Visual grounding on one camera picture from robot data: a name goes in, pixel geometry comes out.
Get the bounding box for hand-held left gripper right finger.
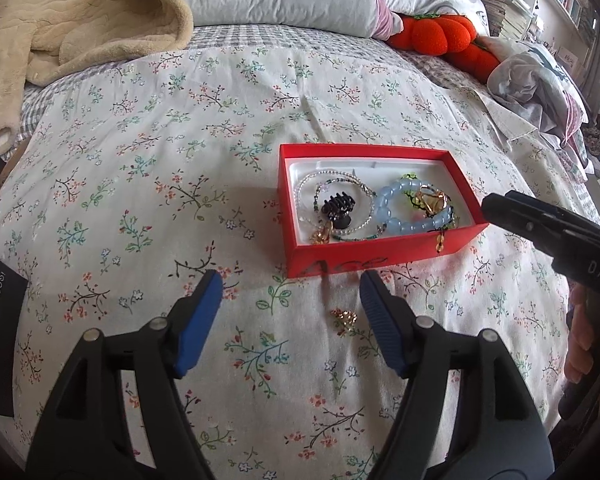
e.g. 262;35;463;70
359;271;554;480

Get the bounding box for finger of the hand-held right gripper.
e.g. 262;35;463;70
481;194;588;263
505;190;600;246

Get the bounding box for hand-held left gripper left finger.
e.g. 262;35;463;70
27;270;224;480

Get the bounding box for red cardboard box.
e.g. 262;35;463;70
278;142;491;279

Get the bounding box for gold ring cluster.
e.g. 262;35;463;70
412;185;455;255

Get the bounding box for green bead bracelet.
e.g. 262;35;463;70
397;174;431;211

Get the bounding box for light blue bead bracelet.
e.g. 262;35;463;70
375;179;456;238

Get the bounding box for black hair claw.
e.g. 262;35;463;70
322;191;358;228

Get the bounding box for clear bead bracelet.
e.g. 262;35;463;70
294;169;378;233

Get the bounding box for person's right hand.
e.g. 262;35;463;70
563;285;600;386

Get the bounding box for grey crumpled clothing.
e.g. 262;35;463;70
486;37;598;171

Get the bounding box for floral bed cover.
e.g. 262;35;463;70
0;40;600;480

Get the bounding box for red pumpkin plush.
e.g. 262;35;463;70
386;11;502;85

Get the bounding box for stack of books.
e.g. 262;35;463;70
480;0;543;41

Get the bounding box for beige fleece garment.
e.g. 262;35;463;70
0;0;195;157

